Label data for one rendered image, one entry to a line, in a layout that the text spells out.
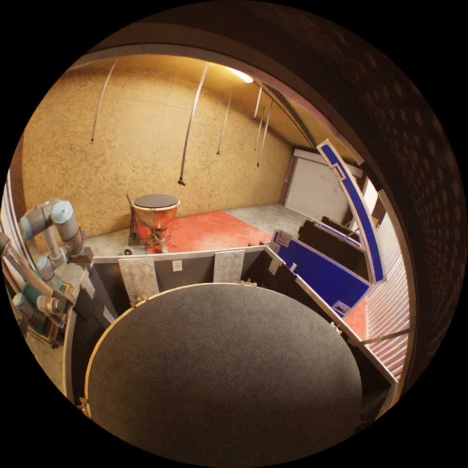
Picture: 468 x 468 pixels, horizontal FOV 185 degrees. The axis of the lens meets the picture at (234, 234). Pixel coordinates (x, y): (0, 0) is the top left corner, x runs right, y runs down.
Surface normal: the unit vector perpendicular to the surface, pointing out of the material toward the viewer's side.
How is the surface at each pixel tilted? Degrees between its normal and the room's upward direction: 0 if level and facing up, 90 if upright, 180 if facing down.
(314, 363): 0
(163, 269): 90
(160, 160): 90
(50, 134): 90
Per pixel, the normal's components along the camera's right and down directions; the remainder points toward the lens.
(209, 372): 0.19, -0.88
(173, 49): 0.22, 0.92
